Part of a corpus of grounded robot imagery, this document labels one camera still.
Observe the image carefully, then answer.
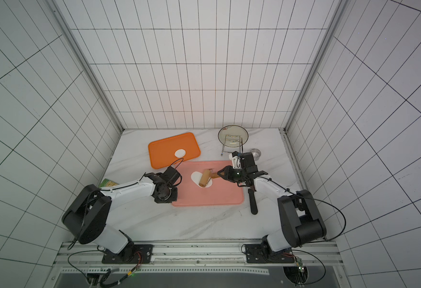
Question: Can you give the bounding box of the pink plastic tray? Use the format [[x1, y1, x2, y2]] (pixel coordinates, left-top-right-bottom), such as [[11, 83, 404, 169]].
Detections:
[[172, 160, 244, 207]]

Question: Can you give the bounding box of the wooden rolling pin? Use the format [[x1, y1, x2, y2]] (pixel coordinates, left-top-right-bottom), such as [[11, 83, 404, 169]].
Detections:
[[198, 169, 219, 188]]

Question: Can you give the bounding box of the white dough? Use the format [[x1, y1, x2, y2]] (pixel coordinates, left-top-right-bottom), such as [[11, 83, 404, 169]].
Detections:
[[174, 149, 186, 158], [191, 171, 213, 188]]

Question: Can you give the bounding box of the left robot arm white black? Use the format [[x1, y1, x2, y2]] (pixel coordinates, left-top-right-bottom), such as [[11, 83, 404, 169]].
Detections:
[[62, 166, 182, 254]]

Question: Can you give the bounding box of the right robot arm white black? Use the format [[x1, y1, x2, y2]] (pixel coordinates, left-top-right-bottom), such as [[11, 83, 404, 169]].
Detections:
[[217, 152, 327, 255]]

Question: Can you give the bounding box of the white dough on orange tray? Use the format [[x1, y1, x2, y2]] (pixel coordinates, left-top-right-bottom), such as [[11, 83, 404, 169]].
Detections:
[[174, 149, 186, 158]]

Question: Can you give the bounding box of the orange plastic tray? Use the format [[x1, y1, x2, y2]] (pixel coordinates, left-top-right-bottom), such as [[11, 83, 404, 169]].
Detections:
[[148, 132, 201, 169]]

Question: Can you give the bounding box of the green yellow packet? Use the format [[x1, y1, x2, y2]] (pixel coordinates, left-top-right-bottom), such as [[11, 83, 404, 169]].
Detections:
[[99, 178, 119, 188]]

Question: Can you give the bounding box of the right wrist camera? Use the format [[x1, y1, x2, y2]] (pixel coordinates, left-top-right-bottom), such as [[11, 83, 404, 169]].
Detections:
[[229, 151, 241, 169]]

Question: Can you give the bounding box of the metal wire lid rack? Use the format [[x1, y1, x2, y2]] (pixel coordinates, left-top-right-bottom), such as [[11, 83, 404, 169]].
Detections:
[[221, 134, 243, 156]]

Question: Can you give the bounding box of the metal spatula black handle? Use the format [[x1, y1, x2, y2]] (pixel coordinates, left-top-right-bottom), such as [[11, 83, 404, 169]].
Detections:
[[248, 188, 259, 215]]

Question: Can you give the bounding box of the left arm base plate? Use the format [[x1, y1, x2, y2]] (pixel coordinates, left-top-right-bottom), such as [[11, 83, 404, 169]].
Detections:
[[102, 243, 154, 265]]

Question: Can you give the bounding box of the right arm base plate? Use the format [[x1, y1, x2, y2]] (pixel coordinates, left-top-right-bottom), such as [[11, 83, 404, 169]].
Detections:
[[241, 244, 295, 264]]

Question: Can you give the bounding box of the left base black cable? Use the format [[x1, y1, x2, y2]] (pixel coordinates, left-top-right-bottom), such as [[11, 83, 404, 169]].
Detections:
[[65, 251, 105, 285]]

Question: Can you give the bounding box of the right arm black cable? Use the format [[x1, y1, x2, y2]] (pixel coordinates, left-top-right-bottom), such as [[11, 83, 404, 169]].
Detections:
[[260, 176, 347, 242]]

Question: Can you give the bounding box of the aluminium mounting rail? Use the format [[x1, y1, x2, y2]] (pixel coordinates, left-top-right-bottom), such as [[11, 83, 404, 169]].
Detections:
[[50, 240, 344, 279]]

